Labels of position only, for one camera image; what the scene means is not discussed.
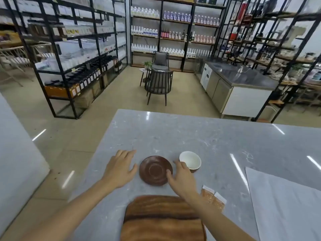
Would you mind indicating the person's right hand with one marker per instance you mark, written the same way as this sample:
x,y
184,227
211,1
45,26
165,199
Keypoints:
x,y
184,184

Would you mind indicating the person's left hand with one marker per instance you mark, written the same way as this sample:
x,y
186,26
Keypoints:
x,y
117,171

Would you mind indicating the person's right thumb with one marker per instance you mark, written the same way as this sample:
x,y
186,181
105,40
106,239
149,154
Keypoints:
x,y
170,178

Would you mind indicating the person's left thumb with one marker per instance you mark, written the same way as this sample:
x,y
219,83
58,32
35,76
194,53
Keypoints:
x,y
134,171

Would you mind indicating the person's left forearm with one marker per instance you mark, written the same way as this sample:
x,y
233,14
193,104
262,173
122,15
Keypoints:
x,y
70,213

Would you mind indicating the person's right forearm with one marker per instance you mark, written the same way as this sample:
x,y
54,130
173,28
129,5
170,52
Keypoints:
x,y
215,220

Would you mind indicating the brown wooden saucer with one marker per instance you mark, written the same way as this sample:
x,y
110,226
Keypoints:
x,y
155,170

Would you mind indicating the white and brown tea cup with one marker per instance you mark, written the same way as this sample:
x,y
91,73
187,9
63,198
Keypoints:
x,y
190,159

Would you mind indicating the orange and white sachet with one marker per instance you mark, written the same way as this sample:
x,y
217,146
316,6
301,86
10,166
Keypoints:
x,y
219,202
208,194

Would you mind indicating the striped wooden tray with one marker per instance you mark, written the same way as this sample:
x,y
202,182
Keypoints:
x,y
160,219

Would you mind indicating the dark slatted chair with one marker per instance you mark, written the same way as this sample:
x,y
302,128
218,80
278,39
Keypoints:
x,y
159,84

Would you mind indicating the small round side table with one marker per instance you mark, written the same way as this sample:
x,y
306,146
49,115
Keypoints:
x,y
144,71

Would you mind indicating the row of dark jars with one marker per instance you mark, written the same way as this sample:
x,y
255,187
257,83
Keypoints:
x,y
85,77

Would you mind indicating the small green potted plant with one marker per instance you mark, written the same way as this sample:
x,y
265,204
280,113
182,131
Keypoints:
x,y
148,64

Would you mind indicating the stainless steel counter cabinet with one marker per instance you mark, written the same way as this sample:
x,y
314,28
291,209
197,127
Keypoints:
x,y
240,90

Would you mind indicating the grey cushioned chair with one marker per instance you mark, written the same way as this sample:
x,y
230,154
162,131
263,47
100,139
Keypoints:
x,y
160,61

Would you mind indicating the white panel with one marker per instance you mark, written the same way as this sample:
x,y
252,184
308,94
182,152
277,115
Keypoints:
x,y
20,160

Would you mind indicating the black shelf with jars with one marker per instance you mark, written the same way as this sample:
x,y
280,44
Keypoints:
x,y
60,60

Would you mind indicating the rows of white bottles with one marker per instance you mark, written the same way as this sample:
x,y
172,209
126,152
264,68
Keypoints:
x,y
145,31

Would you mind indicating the black shelf with bottles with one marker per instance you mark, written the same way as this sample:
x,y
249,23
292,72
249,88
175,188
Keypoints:
x,y
186,35

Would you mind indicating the rows of pink bottles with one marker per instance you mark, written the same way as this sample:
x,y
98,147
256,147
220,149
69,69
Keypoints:
x,y
203,37

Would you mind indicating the row of purple bottles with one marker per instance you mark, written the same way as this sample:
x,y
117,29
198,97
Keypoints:
x,y
176,15

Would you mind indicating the light wooden chair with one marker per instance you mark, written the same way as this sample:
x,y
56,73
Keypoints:
x,y
13,60

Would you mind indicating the black shelf with tableware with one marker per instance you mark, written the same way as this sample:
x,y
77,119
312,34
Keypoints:
x,y
275,47

